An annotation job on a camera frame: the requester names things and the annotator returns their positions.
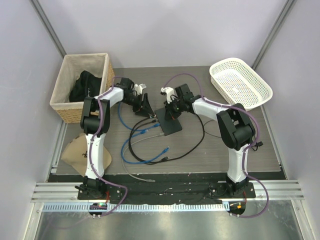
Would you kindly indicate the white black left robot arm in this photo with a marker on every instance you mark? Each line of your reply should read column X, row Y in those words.
column 95, row 123

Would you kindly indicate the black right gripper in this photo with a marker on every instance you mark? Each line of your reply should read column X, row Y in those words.
column 169, row 114

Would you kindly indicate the dark grey network switch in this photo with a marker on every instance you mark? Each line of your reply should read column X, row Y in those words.
column 170, row 126

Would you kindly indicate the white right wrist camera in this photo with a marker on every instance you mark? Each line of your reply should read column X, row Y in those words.
column 168, row 92

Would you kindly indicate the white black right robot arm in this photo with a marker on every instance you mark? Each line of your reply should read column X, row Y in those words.
column 235, row 127

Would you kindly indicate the white slotted cable duct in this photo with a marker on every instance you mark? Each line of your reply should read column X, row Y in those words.
column 99, row 207

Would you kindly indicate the wicker basket with liner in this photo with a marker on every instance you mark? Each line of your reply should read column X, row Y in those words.
column 98, row 64

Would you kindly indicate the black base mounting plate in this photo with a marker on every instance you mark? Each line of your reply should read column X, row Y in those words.
column 170, row 192

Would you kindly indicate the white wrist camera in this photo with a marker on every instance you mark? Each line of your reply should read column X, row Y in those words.
column 138, row 88
column 168, row 92

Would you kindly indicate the aluminium rail frame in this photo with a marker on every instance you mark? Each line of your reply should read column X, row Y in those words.
column 269, row 189

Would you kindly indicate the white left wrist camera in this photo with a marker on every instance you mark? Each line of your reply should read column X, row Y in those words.
column 138, row 88

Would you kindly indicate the white perforated plastic basket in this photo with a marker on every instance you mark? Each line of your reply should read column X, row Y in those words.
column 237, row 82

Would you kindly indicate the black cloth in basket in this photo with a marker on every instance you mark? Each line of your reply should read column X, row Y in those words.
column 87, row 85

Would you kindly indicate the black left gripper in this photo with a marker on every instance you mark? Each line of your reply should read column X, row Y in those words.
column 146, row 109

